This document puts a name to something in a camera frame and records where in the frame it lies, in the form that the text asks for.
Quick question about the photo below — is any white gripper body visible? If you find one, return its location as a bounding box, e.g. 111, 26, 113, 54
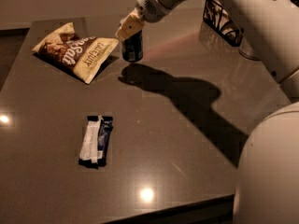
135, 0, 173, 23

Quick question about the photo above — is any blue pepsi can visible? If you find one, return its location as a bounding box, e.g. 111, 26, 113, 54
121, 31, 143, 63

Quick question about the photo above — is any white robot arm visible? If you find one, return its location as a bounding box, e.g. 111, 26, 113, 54
117, 0, 299, 224

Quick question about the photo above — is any brown chip bag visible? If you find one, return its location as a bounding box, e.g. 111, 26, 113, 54
32, 22, 119, 84

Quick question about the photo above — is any blue white snack bar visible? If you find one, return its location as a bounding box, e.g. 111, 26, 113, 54
78, 116, 113, 169

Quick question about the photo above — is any black wire napkin holder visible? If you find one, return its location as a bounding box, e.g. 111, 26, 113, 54
203, 0, 243, 47

